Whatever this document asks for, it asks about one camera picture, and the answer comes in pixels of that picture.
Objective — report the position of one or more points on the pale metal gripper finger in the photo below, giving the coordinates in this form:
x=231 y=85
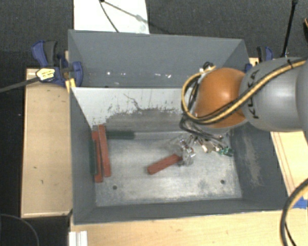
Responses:
x=188 y=158
x=177 y=144

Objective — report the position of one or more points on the red-brown block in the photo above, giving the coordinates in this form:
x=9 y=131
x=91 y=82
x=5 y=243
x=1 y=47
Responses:
x=104 y=150
x=163 y=164
x=98 y=168

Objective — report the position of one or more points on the grey metal bin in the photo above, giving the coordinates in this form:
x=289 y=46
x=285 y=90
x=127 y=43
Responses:
x=154 y=188

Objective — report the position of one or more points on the dark green flat block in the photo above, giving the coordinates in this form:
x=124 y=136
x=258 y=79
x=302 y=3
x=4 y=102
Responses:
x=120 y=134
x=92 y=158

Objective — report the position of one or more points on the pale wood board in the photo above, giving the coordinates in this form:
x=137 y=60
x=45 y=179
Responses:
x=46 y=142

